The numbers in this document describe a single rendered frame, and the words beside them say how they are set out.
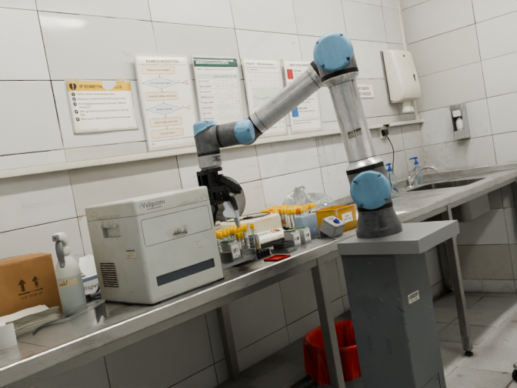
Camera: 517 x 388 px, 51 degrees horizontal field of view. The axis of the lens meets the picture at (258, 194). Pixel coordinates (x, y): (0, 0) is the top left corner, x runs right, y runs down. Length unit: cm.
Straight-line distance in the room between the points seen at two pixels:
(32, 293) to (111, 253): 26
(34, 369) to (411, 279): 112
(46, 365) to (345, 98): 107
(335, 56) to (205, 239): 67
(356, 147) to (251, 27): 148
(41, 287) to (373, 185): 103
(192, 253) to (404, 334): 70
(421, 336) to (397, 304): 16
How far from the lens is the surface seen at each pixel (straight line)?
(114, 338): 145
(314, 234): 223
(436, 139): 429
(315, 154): 317
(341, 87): 165
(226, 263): 175
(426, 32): 433
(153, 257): 155
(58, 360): 139
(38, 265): 175
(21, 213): 207
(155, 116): 239
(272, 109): 181
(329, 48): 164
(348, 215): 230
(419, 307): 186
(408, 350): 181
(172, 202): 160
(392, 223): 179
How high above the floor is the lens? 121
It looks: 3 degrees down
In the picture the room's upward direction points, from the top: 10 degrees counter-clockwise
